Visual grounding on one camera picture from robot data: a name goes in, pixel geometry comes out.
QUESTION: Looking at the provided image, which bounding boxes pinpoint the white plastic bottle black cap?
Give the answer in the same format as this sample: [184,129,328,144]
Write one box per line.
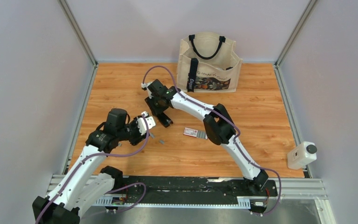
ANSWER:
[287,141,317,170]

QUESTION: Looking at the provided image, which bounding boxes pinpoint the beige canvas tote bag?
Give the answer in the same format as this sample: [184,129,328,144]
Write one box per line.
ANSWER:
[176,32,243,92]

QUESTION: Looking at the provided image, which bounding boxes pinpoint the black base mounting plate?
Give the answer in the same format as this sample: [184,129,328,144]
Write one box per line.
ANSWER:
[114,176,278,205]

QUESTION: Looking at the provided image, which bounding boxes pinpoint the red staples box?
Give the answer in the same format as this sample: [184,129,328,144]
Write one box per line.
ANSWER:
[183,127,208,140]

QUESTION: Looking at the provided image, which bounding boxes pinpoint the aluminium frame rail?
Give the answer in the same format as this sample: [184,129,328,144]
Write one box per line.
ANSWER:
[37,176,337,224]

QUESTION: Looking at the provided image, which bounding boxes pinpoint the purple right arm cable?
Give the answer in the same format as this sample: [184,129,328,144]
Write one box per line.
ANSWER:
[142,65,282,217]

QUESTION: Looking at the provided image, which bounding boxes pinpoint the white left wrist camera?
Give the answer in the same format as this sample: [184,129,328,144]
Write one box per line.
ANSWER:
[136,111,156,136]

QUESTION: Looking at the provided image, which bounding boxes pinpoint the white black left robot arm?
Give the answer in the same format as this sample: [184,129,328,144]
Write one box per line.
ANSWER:
[32,108,156,224]

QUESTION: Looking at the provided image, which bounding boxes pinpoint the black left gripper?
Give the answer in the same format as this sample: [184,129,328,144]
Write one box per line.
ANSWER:
[117,115,150,146]

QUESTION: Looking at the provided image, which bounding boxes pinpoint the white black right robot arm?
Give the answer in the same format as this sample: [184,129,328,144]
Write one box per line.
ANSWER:
[141,79,269,196]

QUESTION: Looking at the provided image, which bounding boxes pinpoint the black stapler base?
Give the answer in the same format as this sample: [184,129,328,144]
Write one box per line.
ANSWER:
[156,112,173,128]

